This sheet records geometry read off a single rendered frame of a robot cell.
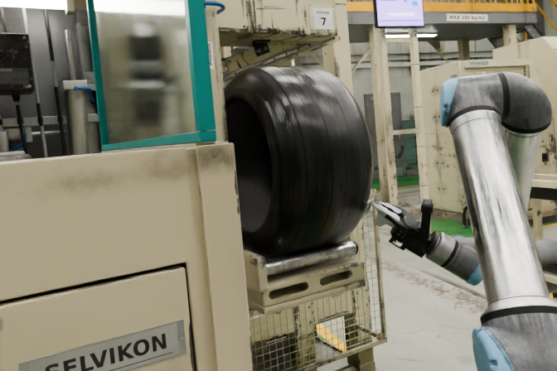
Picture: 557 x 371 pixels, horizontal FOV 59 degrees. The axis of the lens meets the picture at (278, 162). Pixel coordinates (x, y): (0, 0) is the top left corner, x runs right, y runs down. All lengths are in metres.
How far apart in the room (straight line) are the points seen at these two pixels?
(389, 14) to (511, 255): 4.74
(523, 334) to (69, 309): 0.75
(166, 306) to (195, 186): 0.12
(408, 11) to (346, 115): 4.43
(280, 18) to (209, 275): 1.42
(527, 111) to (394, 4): 4.48
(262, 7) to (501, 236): 1.16
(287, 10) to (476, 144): 0.97
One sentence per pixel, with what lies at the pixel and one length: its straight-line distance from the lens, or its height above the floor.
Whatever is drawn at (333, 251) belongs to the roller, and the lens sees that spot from 1.53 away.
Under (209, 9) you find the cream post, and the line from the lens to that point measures 1.45.
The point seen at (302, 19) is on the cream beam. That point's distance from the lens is 1.92.
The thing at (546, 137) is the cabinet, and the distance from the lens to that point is 6.48.
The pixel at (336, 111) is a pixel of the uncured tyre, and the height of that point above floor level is 1.32.
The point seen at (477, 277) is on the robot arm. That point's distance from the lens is 1.55.
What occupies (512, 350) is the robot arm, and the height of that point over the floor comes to 0.87.
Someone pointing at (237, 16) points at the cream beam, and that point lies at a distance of 1.78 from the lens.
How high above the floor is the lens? 1.27
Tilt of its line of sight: 3 degrees down
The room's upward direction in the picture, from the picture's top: 5 degrees counter-clockwise
